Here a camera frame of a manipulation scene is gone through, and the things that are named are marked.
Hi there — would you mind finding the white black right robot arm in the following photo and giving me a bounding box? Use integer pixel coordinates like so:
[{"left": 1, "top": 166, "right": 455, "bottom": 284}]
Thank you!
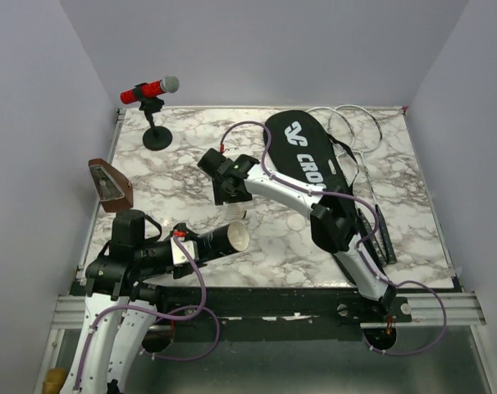
[{"left": 198, "top": 149, "right": 396, "bottom": 322}]

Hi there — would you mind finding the black racket bag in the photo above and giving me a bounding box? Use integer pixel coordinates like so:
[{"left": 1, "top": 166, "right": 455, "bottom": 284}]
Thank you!
[{"left": 263, "top": 110, "right": 355, "bottom": 194}]

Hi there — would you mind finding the clear tube lid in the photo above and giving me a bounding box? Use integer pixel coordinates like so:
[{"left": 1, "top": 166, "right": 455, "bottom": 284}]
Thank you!
[{"left": 285, "top": 213, "right": 307, "bottom": 231}]

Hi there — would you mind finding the black table edge rail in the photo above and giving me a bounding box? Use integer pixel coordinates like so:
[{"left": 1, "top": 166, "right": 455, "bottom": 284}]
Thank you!
[{"left": 70, "top": 282, "right": 467, "bottom": 344}]

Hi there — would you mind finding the white badminton racket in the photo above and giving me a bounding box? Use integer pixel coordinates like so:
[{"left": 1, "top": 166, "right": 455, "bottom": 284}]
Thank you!
[{"left": 305, "top": 106, "right": 383, "bottom": 263}]

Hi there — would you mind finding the white shuttlecock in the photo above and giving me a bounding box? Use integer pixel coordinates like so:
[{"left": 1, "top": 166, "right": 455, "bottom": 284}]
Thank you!
[{"left": 226, "top": 204, "right": 248, "bottom": 221}]

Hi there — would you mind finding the brown wooden metronome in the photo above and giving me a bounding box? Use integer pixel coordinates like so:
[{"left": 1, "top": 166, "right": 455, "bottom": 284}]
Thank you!
[{"left": 88, "top": 158, "right": 134, "bottom": 213}]

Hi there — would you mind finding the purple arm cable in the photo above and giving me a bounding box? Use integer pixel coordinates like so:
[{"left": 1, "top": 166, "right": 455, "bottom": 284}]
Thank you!
[
  {"left": 70, "top": 236, "right": 221, "bottom": 391},
  {"left": 219, "top": 121, "right": 447, "bottom": 356}
]

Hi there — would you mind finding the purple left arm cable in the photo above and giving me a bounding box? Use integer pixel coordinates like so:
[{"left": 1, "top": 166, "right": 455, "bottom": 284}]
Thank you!
[{"left": 70, "top": 236, "right": 221, "bottom": 391}]

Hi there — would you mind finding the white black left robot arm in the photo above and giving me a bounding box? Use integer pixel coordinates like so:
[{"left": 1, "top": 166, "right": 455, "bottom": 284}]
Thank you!
[{"left": 61, "top": 209, "right": 207, "bottom": 393}]

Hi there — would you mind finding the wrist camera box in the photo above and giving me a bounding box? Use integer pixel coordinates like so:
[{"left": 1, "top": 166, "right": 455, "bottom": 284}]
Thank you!
[
  {"left": 198, "top": 148, "right": 226, "bottom": 178},
  {"left": 170, "top": 231, "right": 198, "bottom": 266}
]

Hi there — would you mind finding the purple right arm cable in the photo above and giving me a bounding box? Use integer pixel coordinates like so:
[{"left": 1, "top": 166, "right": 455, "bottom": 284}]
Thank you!
[{"left": 219, "top": 121, "right": 447, "bottom": 356}]

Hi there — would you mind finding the red microphone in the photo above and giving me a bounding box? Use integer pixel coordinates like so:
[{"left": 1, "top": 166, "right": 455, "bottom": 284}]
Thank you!
[{"left": 120, "top": 76, "right": 180, "bottom": 104}]

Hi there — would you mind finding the aluminium frame rail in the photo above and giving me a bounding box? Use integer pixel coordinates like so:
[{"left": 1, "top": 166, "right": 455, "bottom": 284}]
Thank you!
[{"left": 51, "top": 291, "right": 487, "bottom": 329}]

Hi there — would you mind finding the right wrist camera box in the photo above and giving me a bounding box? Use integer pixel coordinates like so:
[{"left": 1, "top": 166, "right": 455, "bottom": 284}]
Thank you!
[{"left": 198, "top": 148, "right": 226, "bottom": 178}]

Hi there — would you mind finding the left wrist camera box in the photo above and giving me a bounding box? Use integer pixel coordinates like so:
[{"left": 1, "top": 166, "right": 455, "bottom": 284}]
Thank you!
[{"left": 170, "top": 231, "right": 198, "bottom": 266}]

